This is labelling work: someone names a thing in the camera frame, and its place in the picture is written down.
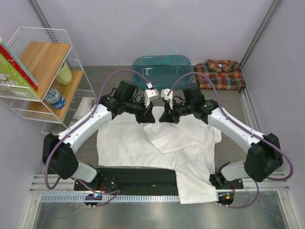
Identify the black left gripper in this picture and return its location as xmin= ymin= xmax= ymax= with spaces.
xmin=124 ymin=96 xmax=156 ymax=124

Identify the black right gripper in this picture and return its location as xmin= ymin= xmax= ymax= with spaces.
xmin=160 ymin=98 xmax=194 ymax=125

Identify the white long sleeve shirt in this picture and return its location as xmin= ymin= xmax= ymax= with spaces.
xmin=97 ymin=106 xmax=222 ymax=204

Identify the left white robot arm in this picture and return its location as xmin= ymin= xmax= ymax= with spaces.
xmin=42 ymin=80 xmax=158 ymax=190

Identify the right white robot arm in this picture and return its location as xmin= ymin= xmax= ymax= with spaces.
xmin=159 ymin=83 xmax=283 ymax=189

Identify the teal plastic basin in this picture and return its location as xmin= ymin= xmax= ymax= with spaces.
xmin=132 ymin=55 xmax=193 ymax=91

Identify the folded plaid flannel shirt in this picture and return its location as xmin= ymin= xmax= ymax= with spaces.
xmin=193 ymin=60 xmax=246 ymax=91

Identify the bagged manual booklet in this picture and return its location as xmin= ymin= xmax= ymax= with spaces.
xmin=69 ymin=97 xmax=96 ymax=121

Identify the blue white round jar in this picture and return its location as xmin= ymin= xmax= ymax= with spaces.
xmin=45 ymin=89 xmax=66 ymax=110

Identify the green book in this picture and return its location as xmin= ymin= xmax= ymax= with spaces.
xmin=0 ymin=54 xmax=37 ymax=99

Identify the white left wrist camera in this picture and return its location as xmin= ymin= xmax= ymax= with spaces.
xmin=144 ymin=89 xmax=159 ymax=108

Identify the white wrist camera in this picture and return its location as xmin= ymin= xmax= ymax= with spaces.
xmin=144 ymin=89 xmax=159 ymax=108
xmin=161 ymin=89 xmax=173 ymax=109

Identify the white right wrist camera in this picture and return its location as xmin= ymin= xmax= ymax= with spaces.
xmin=161 ymin=89 xmax=173 ymax=109

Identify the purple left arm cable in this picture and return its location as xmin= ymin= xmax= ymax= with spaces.
xmin=44 ymin=69 xmax=153 ymax=219

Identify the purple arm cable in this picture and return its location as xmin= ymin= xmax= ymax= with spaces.
xmin=166 ymin=72 xmax=294 ymax=211
xmin=44 ymin=69 xmax=153 ymax=219

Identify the white wire shelf rack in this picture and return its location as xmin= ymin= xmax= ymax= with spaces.
xmin=0 ymin=27 xmax=97 ymax=136

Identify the slotted grey cable duct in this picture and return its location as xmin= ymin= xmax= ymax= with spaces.
xmin=39 ymin=193 xmax=182 ymax=203

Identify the aluminium frame rail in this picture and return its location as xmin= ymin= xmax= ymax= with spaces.
xmin=30 ymin=171 xmax=291 ymax=193

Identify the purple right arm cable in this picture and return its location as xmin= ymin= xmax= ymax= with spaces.
xmin=166 ymin=72 xmax=294 ymax=211

